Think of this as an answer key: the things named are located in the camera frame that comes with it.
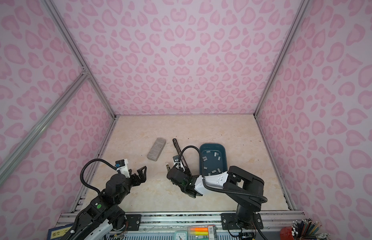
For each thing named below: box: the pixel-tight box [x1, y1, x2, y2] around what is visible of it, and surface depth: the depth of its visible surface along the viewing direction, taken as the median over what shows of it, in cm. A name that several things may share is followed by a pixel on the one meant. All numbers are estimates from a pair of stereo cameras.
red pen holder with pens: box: [280, 218, 331, 240], surface depth 61 cm
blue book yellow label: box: [47, 223, 74, 240], surface depth 71 cm
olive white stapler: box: [165, 163, 171, 174], surface depth 90 cm
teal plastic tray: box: [199, 143, 228, 176], surface depth 97 cm
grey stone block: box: [147, 137, 166, 162], surface depth 99 cm
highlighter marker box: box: [187, 226, 209, 240], surface depth 72 cm
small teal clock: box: [174, 231, 188, 240], surface depth 69 cm
